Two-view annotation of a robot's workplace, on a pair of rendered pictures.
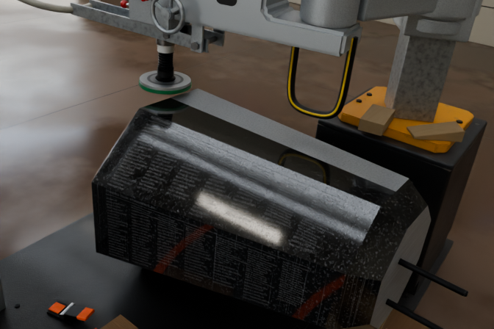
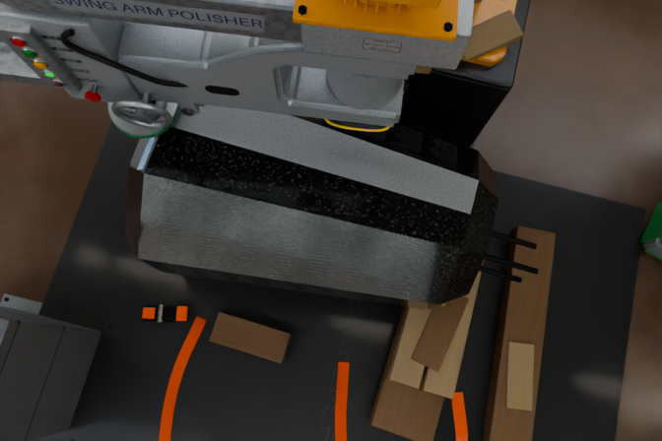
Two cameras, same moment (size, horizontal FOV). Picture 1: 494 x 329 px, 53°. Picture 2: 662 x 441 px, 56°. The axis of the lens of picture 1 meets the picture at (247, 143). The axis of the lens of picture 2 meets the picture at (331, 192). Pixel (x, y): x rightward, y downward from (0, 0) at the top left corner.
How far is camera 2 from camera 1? 149 cm
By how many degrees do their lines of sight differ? 49
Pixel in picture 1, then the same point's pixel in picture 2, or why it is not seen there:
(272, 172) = (342, 229)
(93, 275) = not seen: hidden behind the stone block
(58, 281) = (126, 282)
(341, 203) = (423, 250)
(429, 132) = (483, 45)
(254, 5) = (267, 96)
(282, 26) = (312, 109)
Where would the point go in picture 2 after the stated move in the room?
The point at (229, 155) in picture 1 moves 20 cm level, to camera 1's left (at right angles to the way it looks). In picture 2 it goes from (287, 217) to (224, 237)
